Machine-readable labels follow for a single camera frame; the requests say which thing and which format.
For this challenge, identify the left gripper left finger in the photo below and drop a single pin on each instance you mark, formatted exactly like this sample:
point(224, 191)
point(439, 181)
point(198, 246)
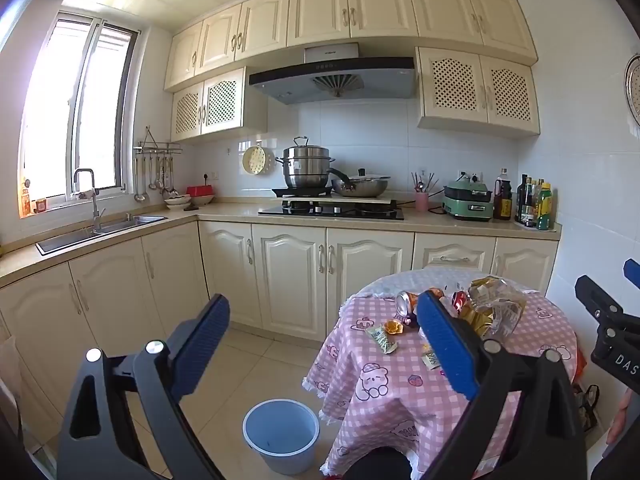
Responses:
point(98, 439)

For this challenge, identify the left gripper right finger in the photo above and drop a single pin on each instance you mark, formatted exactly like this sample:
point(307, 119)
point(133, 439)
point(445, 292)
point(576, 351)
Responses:
point(545, 439)

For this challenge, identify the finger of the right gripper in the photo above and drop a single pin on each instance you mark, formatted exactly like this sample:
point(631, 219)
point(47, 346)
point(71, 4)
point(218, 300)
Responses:
point(602, 307)
point(631, 271)

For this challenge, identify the gold foil snack bag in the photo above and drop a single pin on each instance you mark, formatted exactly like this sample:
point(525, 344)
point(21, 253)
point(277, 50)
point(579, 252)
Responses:
point(492, 307)

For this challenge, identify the orange peel piece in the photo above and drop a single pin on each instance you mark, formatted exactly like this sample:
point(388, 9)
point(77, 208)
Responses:
point(394, 327)

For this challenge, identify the green white snack wrapper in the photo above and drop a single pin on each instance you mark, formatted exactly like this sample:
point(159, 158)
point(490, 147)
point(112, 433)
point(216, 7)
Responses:
point(382, 339)

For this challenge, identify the blue plastic trash bucket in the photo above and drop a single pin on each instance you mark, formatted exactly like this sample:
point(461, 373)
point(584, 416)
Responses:
point(284, 433)

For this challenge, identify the steel kitchen sink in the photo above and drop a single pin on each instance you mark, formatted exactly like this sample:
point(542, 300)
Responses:
point(63, 241)

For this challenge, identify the kitchen window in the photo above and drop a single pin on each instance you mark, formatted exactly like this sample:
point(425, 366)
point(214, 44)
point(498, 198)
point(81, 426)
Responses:
point(73, 121)

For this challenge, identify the person's right hand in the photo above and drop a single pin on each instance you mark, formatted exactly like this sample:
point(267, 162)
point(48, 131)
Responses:
point(619, 420)

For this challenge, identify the green condiment bottle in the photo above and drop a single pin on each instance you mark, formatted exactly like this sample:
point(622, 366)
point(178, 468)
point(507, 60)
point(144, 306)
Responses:
point(544, 207)

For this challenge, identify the small green wrapper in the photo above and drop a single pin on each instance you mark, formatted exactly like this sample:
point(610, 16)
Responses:
point(430, 360)

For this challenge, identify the dark soy sauce bottle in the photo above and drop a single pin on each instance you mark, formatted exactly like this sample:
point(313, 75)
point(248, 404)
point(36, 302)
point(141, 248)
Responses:
point(503, 196)

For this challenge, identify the pink checkered tablecloth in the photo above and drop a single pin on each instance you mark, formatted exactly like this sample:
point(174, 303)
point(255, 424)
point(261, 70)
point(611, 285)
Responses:
point(379, 399)

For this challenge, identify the cream lower cabinets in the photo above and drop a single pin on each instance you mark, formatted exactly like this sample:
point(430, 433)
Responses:
point(287, 277)

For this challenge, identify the cream cabinets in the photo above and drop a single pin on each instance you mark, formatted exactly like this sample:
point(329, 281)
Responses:
point(287, 277)
point(474, 59)

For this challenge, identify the silver orange soda can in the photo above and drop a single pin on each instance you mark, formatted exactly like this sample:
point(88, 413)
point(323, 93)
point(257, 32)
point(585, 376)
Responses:
point(406, 304)

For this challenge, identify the green electric cooker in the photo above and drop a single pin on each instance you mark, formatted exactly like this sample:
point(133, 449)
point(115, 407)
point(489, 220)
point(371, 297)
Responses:
point(468, 198)

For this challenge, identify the chrome faucet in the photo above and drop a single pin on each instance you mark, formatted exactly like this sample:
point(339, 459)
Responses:
point(91, 194)

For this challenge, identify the pink chopstick holder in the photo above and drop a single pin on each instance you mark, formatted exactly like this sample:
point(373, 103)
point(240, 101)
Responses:
point(421, 201)

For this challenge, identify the white bowls stack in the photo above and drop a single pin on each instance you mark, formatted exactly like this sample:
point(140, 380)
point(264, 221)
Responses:
point(178, 202)

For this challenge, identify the cream upper cabinets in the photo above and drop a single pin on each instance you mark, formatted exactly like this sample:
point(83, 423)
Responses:
point(474, 59)

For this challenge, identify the red box on counter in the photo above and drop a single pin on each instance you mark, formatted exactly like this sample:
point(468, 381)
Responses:
point(200, 190)

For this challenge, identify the steel wok with lid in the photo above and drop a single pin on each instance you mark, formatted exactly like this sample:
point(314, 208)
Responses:
point(363, 185)

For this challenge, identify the hanging utensil rack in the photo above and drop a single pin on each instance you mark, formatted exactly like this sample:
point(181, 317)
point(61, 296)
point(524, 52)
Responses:
point(154, 167)

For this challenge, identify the black gas stove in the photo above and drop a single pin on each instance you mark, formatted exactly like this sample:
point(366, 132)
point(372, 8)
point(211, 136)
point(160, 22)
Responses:
point(325, 203)

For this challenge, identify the yellow round steamer tray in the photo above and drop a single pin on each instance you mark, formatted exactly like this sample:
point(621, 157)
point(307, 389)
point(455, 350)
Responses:
point(255, 160)

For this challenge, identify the stainless steel steamer pot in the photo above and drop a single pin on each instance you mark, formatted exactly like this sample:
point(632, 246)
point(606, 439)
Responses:
point(305, 165)

